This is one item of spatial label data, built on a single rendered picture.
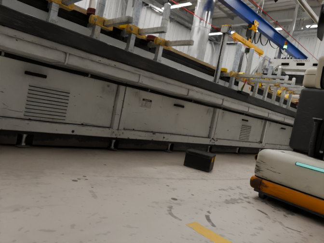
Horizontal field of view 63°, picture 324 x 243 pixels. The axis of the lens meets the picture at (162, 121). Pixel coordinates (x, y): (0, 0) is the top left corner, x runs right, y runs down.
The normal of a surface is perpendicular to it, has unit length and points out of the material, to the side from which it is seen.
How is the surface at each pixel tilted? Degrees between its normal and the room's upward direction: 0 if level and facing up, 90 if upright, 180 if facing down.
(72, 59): 90
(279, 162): 90
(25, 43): 90
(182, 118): 90
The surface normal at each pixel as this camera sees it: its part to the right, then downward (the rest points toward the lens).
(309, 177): -0.71, -0.11
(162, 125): 0.68, 0.18
